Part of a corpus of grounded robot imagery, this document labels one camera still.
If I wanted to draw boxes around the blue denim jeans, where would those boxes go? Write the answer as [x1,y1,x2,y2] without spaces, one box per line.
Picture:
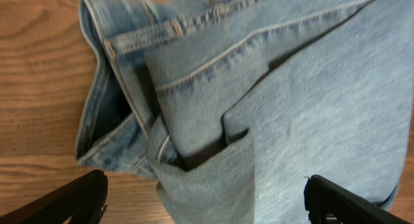
[76,0,413,223]

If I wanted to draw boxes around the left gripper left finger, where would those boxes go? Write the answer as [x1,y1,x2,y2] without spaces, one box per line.
[1,170,108,224]

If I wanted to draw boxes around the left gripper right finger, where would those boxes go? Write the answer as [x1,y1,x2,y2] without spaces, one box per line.
[303,175,409,224]

